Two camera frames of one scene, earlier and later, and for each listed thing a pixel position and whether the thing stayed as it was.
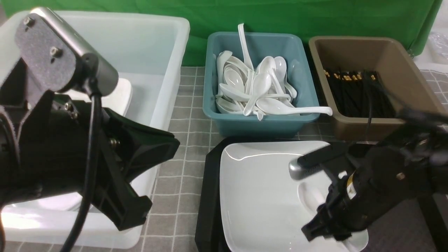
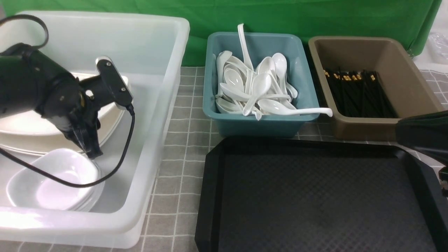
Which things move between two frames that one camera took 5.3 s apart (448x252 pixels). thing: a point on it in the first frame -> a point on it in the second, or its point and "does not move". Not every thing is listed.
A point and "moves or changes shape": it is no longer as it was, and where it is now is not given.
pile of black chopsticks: [361, 94] does not move
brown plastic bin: [369, 83] does not move
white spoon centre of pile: [261, 84] does not move
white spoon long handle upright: [241, 29] does not move
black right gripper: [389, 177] -> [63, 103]
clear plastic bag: [438, 44] does not move
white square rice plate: [260, 209] moves or changes shape
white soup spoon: [312, 195] -> [280, 63]
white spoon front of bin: [272, 106] does not move
